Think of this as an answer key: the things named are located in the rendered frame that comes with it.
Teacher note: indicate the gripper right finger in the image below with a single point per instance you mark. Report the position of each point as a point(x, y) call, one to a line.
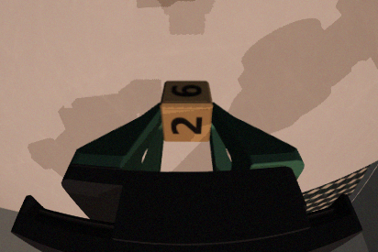
point(248, 146)

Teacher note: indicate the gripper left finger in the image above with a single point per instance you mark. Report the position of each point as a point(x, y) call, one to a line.
point(125, 146)

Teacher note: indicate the tan wooden cube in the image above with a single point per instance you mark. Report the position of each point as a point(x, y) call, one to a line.
point(186, 111)

